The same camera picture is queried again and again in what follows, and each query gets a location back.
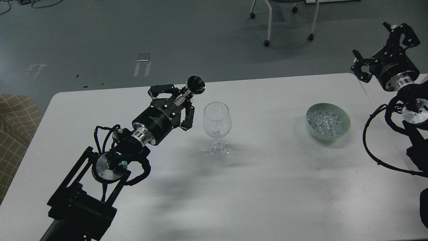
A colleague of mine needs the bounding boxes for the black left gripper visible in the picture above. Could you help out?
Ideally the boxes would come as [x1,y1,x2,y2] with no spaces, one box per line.
[131,84,195,146]

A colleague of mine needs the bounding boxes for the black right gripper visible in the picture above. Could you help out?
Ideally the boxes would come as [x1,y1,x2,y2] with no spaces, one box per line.
[351,22,421,92]

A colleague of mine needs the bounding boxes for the steel double jigger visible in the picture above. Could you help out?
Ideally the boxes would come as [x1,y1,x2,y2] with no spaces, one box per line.
[174,75,205,105]

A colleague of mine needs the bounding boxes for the clear ice cubes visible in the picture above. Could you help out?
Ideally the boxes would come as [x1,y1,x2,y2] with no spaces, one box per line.
[306,110,344,136]

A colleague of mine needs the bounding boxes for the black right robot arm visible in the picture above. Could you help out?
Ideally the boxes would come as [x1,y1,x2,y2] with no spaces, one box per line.
[351,22,428,177]

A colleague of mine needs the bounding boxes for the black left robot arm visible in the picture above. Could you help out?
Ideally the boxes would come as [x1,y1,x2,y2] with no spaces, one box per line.
[41,83,205,241]

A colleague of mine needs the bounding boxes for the clear wine glass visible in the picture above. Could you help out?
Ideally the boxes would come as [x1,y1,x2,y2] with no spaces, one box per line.
[203,102,231,160]

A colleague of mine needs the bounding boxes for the green bowl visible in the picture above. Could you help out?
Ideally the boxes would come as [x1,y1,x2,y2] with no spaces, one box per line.
[305,103,351,141]

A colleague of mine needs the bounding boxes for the white rolling chair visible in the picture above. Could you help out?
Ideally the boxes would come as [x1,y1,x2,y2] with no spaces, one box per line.
[249,0,319,47]

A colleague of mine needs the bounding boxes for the beige checkered chair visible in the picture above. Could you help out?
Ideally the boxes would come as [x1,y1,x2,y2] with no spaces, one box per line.
[0,94,43,203]

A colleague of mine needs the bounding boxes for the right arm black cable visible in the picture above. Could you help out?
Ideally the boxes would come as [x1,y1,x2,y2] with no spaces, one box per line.
[362,104,428,228]

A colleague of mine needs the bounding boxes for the black floor cables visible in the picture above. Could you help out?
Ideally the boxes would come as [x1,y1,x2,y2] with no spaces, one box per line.
[0,0,63,14]

